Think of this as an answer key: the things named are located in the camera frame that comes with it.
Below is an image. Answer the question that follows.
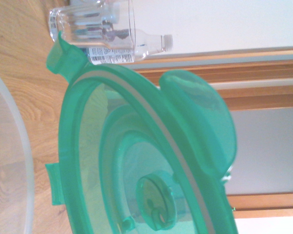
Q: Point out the clear plastic water bottle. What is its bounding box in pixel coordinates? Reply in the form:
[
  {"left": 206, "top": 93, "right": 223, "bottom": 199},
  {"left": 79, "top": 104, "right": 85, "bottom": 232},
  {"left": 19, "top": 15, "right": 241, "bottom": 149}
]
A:
[{"left": 82, "top": 33, "right": 174, "bottom": 66}]

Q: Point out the faceted clear drinking glass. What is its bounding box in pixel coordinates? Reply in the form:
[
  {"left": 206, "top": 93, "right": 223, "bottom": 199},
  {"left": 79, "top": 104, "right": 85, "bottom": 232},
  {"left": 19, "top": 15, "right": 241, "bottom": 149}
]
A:
[{"left": 48, "top": 0, "right": 138, "bottom": 50}]

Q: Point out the frosted white plastic bowl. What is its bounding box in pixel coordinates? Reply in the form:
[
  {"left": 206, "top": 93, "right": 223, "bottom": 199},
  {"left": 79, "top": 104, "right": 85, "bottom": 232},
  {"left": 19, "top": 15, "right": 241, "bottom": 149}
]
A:
[{"left": 0, "top": 65, "right": 35, "bottom": 234}]

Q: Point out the green round container lid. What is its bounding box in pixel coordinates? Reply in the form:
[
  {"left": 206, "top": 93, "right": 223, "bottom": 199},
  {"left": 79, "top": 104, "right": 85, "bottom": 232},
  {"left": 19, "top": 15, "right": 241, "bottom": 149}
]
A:
[{"left": 44, "top": 30, "right": 239, "bottom": 234}]

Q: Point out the frosted glass door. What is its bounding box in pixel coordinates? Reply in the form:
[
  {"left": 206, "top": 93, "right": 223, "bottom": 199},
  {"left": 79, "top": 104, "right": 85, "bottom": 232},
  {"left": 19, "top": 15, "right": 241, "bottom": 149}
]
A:
[{"left": 228, "top": 106, "right": 293, "bottom": 196}]

